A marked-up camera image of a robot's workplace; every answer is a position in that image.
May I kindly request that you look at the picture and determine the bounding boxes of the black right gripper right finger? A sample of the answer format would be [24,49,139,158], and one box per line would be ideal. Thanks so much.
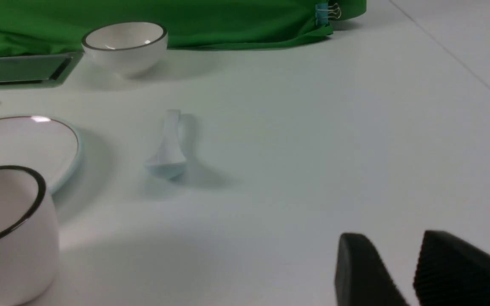
[413,230,490,306]

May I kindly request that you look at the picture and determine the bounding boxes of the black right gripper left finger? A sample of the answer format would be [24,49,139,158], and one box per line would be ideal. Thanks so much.
[334,232,408,306]

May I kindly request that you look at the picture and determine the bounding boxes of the pale blue ceramic spoon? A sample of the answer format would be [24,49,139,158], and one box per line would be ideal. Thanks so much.
[145,110,187,180]

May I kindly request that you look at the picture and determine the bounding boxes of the blue binder clip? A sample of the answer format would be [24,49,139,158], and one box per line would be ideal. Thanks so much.
[315,2,342,27]

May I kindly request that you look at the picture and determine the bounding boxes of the small black-rimmed white bowl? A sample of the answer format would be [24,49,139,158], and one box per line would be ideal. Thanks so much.
[81,22,168,78]

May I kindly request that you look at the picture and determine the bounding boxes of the pale blue saucer plate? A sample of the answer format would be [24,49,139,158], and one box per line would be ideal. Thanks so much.
[0,115,83,193]

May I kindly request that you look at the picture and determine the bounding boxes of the black-rimmed white cup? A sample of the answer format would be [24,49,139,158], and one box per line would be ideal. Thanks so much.
[0,165,60,306]

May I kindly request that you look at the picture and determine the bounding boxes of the green backdrop cloth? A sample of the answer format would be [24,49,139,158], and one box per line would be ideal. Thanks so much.
[0,0,367,57]

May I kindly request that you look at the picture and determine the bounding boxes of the metal table cable hatch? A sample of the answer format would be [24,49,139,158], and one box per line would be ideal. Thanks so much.
[0,52,84,90]

